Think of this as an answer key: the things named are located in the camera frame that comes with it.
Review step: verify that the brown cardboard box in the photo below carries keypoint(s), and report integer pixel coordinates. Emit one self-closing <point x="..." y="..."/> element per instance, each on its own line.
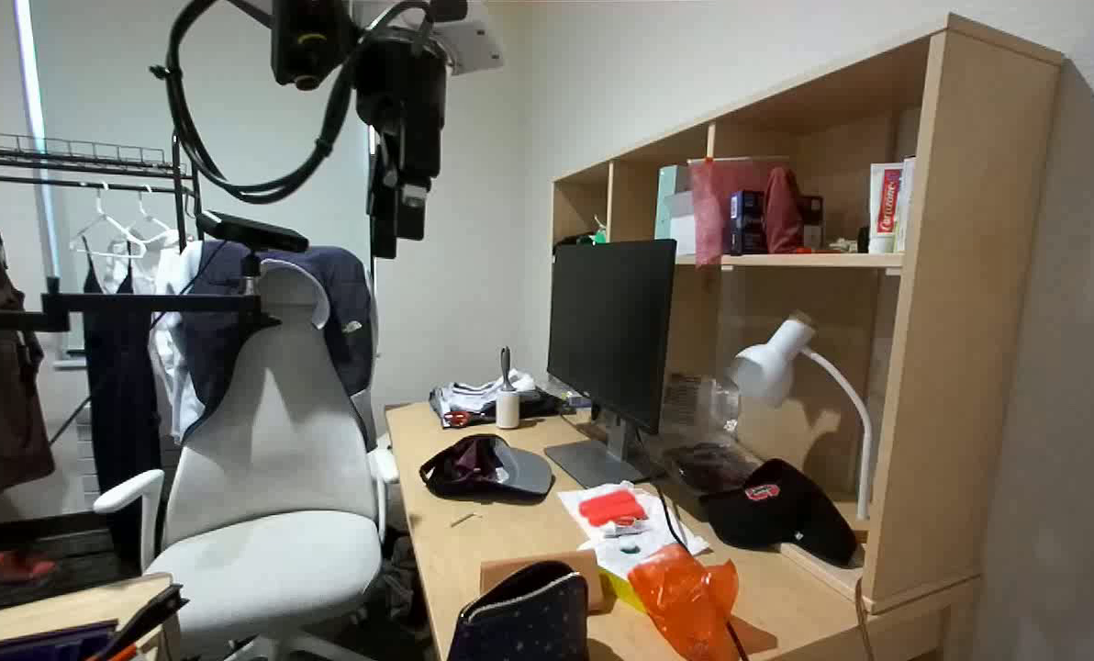
<point x="547" y="566"/>

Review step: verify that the white bottle on desk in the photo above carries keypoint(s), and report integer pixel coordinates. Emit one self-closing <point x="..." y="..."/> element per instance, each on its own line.
<point x="507" y="398"/>

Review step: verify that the navy dotted purse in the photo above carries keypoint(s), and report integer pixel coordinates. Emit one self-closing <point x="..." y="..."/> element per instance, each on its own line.
<point x="524" y="627"/>

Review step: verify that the wooden shelf unit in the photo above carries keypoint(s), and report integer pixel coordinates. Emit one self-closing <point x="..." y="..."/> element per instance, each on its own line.
<point x="927" y="332"/>

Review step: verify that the white desk lamp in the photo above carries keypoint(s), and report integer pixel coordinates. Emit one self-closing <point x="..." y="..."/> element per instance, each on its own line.
<point x="764" y="374"/>

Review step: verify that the dark blue hanging jacket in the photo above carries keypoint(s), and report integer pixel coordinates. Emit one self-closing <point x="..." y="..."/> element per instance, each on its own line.
<point x="211" y="338"/>

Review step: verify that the black computer monitor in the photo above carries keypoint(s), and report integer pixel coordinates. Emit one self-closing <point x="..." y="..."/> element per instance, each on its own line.
<point x="610" y="326"/>

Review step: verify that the white red box on shelf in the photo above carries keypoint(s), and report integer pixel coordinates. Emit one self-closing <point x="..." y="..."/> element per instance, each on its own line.
<point x="889" y="197"/>

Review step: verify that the clothes rack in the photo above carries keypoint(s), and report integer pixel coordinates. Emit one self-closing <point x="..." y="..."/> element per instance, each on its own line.
<point x="98" y="165"/>

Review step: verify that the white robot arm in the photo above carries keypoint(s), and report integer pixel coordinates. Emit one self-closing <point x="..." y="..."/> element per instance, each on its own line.
<point x="454" y="27"/>

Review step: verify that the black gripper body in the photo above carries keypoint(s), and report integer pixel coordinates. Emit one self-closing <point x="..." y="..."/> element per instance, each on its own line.
<point x="403" y="97"/>

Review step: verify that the black and grey cap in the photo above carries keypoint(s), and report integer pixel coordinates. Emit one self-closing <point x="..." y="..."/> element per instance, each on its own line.
<point x="486" y="469"/>

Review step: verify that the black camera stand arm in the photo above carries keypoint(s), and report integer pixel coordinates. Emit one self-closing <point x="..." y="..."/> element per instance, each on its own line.
<point x="220" y="227"/>

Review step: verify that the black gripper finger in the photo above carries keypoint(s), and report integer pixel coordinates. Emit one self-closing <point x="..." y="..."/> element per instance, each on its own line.
<point x="384" y="207"/>
<point x="414" y="211"/>

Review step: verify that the black cap red emblem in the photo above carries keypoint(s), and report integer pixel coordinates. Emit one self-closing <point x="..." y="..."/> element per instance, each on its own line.
<point x="780" y="503"/>

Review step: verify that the orange plastic bag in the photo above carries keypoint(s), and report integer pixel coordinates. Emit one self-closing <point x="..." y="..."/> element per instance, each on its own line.
<point x="688" y="602"/>

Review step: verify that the white office chair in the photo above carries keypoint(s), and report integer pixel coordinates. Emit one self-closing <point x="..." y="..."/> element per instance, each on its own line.
<point x="272" y="514"/>

